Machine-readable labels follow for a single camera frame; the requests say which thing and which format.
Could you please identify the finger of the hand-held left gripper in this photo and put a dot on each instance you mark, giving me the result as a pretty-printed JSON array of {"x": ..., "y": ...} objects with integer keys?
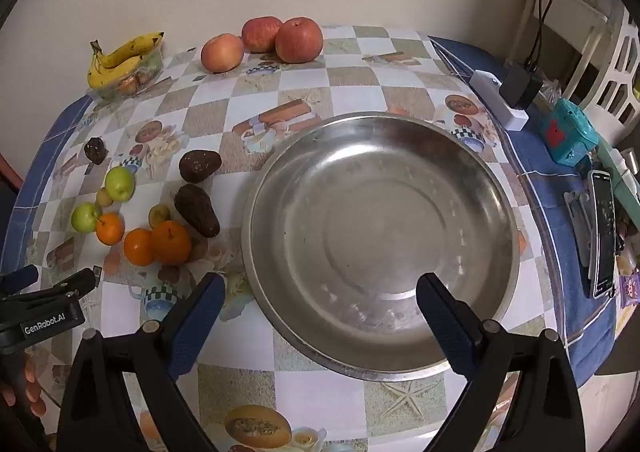
[
  {"x": 20, "y": 277},
  {"x": 70, "y": 284}
]

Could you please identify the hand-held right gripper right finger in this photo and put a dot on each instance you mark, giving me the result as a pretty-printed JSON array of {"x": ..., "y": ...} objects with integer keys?
[{"x": 445, "y": 317}]

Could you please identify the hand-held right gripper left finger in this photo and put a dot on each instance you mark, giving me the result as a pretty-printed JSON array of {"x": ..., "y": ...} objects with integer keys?
[{"x": 195, "y": 327}]

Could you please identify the small green fruit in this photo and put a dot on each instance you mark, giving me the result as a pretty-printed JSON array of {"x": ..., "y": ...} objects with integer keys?
[
  {"x": 85, "y": 218},
  {"x": 120, "y": 183}
]

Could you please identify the small orange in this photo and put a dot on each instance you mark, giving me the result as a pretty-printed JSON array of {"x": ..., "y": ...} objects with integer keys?
[
  {"x": 139, "y": 246},
  {"x": 109, "y": 228}
]

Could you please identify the large orange with stem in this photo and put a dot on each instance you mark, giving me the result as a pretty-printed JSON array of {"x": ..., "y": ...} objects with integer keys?
[{"x": 171, "y": 243}]

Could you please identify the small yellow-brown fruit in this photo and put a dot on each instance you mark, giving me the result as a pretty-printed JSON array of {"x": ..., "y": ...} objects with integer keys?
[
  {"x": 160, "y": 214},
  {"x": 104, "y": 197}
]

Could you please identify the dark brown avocado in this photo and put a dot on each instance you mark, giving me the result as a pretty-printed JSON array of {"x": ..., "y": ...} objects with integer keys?
[
  {"x": 196, "y": 209},
  {"x": 200, "y": 166}
]

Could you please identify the large steel bowl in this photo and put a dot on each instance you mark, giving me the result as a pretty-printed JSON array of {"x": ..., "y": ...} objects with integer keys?
[{"x": 350, "y": 212}]

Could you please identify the person's left hand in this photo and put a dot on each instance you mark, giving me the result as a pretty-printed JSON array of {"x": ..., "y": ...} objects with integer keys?
[{"x": 30, "y": 384}]

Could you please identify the small dark brown date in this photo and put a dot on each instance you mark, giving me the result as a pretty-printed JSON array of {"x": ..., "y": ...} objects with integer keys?
[{"x": 95, "y": 151}]

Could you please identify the grey phone stand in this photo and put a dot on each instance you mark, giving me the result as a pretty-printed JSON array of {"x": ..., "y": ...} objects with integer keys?
[{"x": 580, "y": 227}]

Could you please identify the blue cloth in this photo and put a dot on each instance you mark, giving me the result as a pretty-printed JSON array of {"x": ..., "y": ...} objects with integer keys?
[{"x": 550, "y": 182}]

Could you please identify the smartphone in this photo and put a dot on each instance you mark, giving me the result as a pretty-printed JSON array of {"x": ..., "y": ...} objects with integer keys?
[{"x": 602, "y": 232}]

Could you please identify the purple packet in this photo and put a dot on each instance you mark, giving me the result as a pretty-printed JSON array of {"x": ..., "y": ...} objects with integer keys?
[{"x": 630, "y": 289}]

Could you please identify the white power strip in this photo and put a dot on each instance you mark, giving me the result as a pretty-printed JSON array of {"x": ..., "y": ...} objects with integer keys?
[{"x": 500, "y": 105}]

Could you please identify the pale green box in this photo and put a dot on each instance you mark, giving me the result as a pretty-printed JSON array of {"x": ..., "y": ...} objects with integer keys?
[{"x": 620, "y": 182}]

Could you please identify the teal toy box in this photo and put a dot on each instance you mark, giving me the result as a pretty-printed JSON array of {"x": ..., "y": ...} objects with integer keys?
[{"x": 567, "y": 132}]

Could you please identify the clear plastic fruit bag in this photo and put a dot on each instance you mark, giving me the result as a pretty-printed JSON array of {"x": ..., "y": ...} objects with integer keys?
[{"x": 147, "y": 72}]

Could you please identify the black power adapter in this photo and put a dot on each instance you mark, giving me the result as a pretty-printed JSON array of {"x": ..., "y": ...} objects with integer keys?
[{"x": 520, "y": 86}]

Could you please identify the spotted yellow banana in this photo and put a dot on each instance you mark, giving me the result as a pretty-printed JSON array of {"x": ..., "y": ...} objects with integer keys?
[{"x": 130, "y": 47}]

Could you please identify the checkered printed tablecloth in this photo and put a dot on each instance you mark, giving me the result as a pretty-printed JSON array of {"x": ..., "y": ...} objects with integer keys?
[{"x": 350, "y": 77}]

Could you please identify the pale red apple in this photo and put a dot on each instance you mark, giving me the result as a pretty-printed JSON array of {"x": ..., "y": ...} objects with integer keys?
[{"x": 222, "y": 52}]

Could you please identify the large red apple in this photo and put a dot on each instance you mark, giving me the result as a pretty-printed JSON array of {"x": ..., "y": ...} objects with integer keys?
[{"x": 299, "y": 40}]

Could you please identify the white chair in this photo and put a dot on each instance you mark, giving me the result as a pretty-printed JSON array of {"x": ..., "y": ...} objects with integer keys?
[{"x": 617, "y": 62}]

